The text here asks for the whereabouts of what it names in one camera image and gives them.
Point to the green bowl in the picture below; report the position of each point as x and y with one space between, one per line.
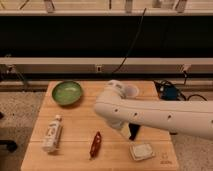
67 92

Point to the white square sponge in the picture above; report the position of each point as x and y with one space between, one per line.
141 152

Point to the red chili pepper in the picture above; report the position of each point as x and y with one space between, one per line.
95 145

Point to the white wall outlet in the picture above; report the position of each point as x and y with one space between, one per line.
99 69

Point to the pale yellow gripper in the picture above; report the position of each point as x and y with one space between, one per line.
125 131

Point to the black chair base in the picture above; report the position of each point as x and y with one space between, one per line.
11 145

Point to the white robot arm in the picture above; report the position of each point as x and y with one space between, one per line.
117 104

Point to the black phone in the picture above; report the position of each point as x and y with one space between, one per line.
134 128

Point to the white plastic bottle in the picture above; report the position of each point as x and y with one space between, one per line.
52 135

